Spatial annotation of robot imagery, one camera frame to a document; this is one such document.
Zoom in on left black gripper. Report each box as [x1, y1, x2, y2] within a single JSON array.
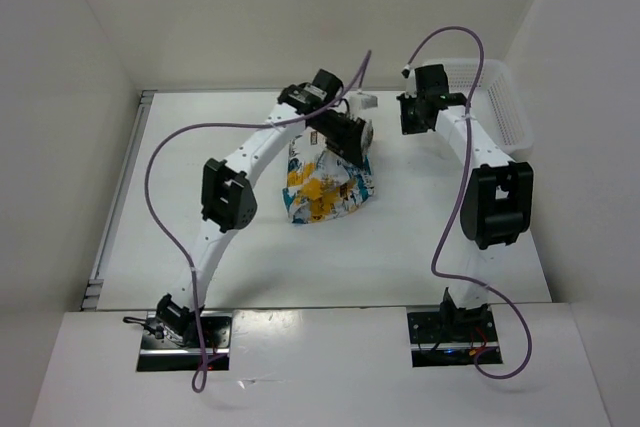
[[310, 110, 366, 169]]

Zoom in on patterned white teal yellow shorts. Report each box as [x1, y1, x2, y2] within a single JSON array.
[[282, 129, 375, 224]]

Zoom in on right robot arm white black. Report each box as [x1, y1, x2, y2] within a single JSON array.
[[397, 64, 534, 342]]

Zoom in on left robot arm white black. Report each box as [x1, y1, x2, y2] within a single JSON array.
[[156, 70, 371, 347]]

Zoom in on white plastic basket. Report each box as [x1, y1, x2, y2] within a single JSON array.
[[422, 58, 534, 160]]

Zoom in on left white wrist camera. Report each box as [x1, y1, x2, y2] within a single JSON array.
[[347, 90, 378, 118]]

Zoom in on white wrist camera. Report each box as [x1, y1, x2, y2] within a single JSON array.
[[401, 63, 417, 97], [347, 90, 378, 118]]

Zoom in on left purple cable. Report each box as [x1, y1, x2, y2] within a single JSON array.
[[144, 49, 374, 393]]

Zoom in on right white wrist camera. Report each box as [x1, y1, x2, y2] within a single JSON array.
[[401, 63, 417, 97]]

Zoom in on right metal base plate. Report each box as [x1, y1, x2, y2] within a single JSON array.
[[407, 309, 503, 368]]

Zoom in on metal base plate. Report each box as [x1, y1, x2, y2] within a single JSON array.
[[136, 311, 232, 373], [407, 309, 503, 368]]

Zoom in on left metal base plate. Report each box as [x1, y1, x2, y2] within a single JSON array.
[[136, 311, 232, 373]]

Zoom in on aluminium rail frame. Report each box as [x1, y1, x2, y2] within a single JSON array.
[[79, 90, 156, 312]]

